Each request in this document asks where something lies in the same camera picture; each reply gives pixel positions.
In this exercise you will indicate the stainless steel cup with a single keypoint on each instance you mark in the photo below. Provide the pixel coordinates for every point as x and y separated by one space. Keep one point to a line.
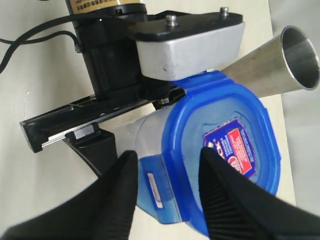
286 63

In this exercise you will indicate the clear tall plastic container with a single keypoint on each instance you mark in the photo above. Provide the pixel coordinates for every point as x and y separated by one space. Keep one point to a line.
145 134

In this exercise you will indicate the white backdrop curtain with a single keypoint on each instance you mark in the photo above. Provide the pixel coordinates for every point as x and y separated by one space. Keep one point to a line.
304 14

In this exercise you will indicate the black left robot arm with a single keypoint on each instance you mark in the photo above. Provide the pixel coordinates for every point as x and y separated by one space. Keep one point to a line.
105 7

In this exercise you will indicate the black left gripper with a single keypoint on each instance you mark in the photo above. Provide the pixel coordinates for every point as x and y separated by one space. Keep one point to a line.
111 58

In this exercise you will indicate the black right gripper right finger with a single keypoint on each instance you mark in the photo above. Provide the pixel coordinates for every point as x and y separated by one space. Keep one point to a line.
237 209

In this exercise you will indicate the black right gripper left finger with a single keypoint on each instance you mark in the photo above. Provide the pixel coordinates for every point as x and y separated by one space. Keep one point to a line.
103 211

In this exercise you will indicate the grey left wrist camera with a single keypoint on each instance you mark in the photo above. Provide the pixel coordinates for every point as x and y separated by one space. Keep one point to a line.
177 59

